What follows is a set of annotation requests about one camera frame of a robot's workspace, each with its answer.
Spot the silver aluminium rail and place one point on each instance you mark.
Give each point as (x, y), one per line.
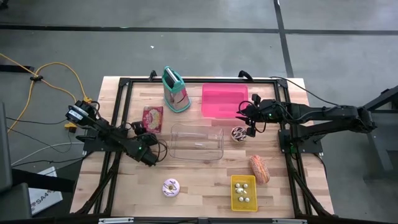
(116, 220)
(289, 221)

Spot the white cardboard box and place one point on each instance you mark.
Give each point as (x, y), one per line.
(46, 199)

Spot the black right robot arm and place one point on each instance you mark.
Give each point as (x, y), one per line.
(326, 113)

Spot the dark grey furniture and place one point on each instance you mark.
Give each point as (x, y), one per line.
(15, 205)

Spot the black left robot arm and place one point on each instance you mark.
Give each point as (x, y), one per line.
(105, 133)

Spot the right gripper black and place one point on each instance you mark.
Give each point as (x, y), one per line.
(267, 112)

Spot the pink plastic bin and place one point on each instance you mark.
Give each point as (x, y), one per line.
(224, 101)

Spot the sugar sprinkled long pastry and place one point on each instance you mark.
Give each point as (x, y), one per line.
(259, 169)

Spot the chocolate frosted donut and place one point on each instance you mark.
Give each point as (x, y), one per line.
(234, 130)

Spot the yellow plastic basket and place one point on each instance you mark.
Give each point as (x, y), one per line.
(252, 207)

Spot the black side table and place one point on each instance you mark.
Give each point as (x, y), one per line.
(379, 137)

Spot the clear plastic bin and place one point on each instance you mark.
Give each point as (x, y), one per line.
(186, 140)

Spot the lilac frosted donut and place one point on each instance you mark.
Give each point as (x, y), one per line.
(166, 186)

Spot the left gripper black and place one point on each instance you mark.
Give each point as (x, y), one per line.
(149, 140)

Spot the red snack packet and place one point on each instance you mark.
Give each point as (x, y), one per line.
(153, 119)

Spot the teal metal box grater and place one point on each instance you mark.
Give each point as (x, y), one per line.
(177, 96)

